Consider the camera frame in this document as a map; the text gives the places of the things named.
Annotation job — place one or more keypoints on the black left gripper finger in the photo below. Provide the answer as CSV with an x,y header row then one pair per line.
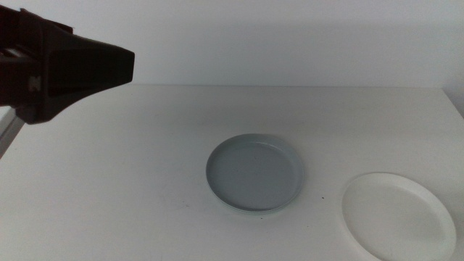
x,y
87,65

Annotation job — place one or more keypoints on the grey shallow bowl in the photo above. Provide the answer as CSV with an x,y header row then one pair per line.
x,y
255,172

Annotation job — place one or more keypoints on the white shallow bowl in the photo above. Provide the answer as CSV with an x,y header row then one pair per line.
x,y
397,217

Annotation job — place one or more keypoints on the green shallow bowl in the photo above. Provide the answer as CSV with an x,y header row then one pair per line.
x,y
253,213

